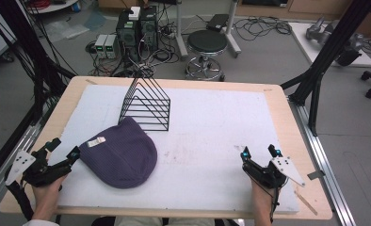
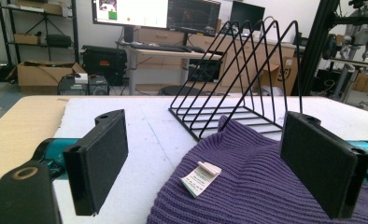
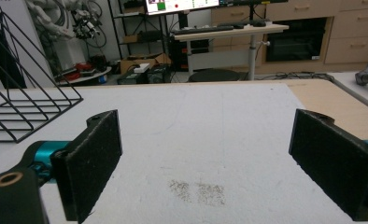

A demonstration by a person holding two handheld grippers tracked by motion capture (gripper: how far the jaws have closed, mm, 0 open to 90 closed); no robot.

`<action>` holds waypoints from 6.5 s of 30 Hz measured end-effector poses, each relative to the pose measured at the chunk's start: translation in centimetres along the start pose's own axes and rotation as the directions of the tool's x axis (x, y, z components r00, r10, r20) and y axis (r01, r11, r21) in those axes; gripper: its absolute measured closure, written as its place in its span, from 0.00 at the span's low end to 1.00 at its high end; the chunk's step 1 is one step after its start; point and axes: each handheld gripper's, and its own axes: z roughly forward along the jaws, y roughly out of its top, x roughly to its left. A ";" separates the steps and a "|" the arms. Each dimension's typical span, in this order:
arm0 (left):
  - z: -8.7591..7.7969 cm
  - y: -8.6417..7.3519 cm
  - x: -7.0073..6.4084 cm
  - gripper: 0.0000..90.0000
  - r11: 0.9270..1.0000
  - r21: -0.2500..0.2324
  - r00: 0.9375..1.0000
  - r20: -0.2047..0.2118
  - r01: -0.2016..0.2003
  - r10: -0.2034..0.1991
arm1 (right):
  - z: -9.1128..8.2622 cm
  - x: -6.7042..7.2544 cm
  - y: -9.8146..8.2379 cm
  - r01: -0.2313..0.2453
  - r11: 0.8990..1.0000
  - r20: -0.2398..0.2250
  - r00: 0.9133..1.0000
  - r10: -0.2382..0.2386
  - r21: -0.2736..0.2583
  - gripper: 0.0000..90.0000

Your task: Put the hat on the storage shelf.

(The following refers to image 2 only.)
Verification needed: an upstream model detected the black bag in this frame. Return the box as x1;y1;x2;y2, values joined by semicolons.
46;34;73;49

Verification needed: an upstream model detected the dark computer monitor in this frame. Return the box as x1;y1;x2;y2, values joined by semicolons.
167;0;222;37

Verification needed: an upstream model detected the computer tower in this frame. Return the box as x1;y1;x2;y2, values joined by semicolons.
58;74;110;96

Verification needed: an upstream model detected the printed cardboard box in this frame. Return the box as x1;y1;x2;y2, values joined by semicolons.
260;55;299;96

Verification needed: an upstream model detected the purple knit sweater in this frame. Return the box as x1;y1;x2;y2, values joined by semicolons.
146;115;368;224

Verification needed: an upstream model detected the black metal shelf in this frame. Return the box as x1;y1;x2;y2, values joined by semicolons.
0;0;80;68

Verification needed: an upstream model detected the black metal frame stand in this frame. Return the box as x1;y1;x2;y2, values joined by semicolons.
292;0;368;96

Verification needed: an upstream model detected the black wire rack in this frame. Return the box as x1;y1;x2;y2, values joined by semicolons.
168;20;304;143

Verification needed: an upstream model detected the black equipment case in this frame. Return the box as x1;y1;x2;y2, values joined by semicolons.
80;45;128;87

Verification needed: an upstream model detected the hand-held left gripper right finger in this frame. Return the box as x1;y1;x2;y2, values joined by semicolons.
279;111;368;219

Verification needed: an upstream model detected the white table mat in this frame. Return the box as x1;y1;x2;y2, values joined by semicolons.
52;96;368;224

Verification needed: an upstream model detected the open cardboard box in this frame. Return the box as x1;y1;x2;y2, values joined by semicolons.
7;60;87;94

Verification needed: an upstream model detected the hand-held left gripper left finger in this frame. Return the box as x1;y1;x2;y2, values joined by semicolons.
63;109;129;217

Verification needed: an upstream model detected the black keyboard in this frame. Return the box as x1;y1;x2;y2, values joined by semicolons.
130;42;206;54

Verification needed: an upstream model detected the switched-off black monitor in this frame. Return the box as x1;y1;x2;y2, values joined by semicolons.
229;0;266;32

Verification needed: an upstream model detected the wooden standing desk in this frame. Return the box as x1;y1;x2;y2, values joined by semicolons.
120;40;223;96

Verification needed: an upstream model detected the small cardboard box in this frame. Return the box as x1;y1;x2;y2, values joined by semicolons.
13;33;40;46

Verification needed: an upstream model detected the bright computer monitor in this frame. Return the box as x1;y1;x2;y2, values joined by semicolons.
92;0;169;30

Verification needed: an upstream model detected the white sweater label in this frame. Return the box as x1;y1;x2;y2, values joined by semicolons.
180;161;222;199

